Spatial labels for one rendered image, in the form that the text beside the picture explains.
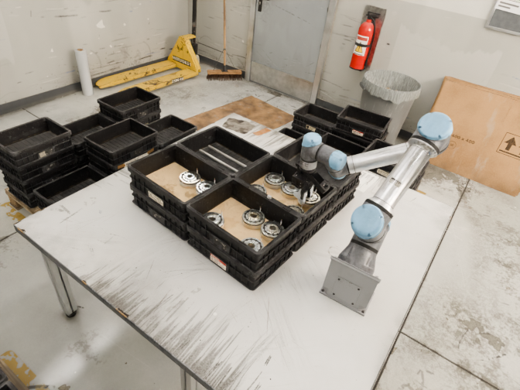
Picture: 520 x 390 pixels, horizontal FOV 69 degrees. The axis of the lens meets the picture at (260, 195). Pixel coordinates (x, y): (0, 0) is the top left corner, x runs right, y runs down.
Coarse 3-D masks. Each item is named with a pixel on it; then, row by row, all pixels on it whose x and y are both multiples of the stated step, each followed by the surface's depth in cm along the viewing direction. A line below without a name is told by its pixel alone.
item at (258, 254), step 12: (228, 180) 174; (192, 204) 159; (276, 204) 164; (204, 216) 154; (216, 228) 150; (228, 240) 148; (240, 240) 145; (276, 240) 147; (252, 252) 141; (264, 252) 143
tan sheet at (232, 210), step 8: (232, 200) 179; (216, 208) 173; (224, 208) 174; (232, 208) 174; (240, 208) 175; (248, 208) 176; (224, 216) 170; (232, 216) 170; (240, 216) 171; (224, 224) 165; (232, 224) 166; (240, 224) 166; (232, 232) 162; (240, 232) 163; (248, 232) 163; (256, 232) 164; (264, 240) 161
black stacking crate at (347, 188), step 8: (296, 144) 211; (280, 152) 200; (288, 152) 207; (296, 152) 216; (296, 160) 213; (320, 168) 209; (328, 176) 203; (344, 176) 205; (336, 184) 198; (352, 184) 196; (336, 192) 183; (344, 192) 193; (336, 200) 188
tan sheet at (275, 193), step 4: (264, 176) 197; (260, 180) 194; (260, 184) 191; (264, 184) 191; (268, 188) 189; (268, 192) 187; (272, 192) 187; (276, 192) 188; (272, 196) 185; (276, 196) 185; (280, 196) 185; (280, 200) 183; (284, 200) 183; (288, 200) 183; (292, 200) 184; (296, 200) 184; (288, 204) 181; (296, 204) 182; (304, 208) 180; (308, 208) 180
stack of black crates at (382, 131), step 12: (348, 108) 336; (360, 108) 331; (348, 120) 311; (360, 120) 336; (372, 120) 331; (384, 120) 326; (336, 132) 325; (348, 132) 318; (360, 132) 312; (372, 132) 307; (384, 132) 313; (360, 144) 317
